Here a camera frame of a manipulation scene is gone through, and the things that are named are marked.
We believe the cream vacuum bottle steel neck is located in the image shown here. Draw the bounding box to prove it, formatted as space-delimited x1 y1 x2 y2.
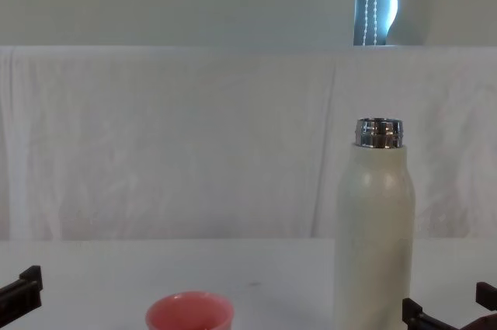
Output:
334 116 416 330

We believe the white table cloth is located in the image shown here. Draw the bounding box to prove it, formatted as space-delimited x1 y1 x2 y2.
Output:
0 237 497 330

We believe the pink cup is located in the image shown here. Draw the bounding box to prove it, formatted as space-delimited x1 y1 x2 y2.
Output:
145 290 235 330

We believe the white draped backdrop sheet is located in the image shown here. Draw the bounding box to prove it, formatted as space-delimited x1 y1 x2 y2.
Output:
0 44 497 241

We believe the white curtain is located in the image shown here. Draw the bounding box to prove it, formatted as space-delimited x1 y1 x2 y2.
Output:
0 0 360 48
385 0 497 47

